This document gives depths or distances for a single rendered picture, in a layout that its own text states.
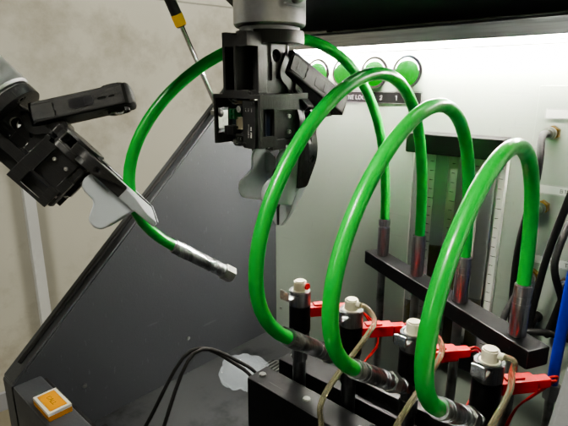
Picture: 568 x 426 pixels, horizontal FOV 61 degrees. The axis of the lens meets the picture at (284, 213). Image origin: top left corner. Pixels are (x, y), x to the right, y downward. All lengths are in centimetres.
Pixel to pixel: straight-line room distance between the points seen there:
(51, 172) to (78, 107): 8
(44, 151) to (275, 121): 26
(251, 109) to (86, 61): 181
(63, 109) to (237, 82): 21
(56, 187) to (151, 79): 180
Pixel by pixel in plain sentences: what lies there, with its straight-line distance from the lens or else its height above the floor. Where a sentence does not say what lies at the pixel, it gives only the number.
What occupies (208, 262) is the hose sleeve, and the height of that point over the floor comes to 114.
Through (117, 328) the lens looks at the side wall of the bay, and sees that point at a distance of 85.
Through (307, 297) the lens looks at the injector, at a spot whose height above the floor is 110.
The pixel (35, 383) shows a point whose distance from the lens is 81.
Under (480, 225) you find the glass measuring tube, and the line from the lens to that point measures 75.
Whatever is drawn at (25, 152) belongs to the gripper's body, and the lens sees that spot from 61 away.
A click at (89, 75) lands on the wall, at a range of 226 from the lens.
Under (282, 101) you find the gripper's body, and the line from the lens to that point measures 49.
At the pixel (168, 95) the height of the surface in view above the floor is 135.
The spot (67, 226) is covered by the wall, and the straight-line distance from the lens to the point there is 230.
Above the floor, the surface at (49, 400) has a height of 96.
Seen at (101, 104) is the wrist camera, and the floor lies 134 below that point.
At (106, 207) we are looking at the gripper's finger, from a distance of 58.
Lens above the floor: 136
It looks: 15 degrees down
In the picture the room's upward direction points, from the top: straight up
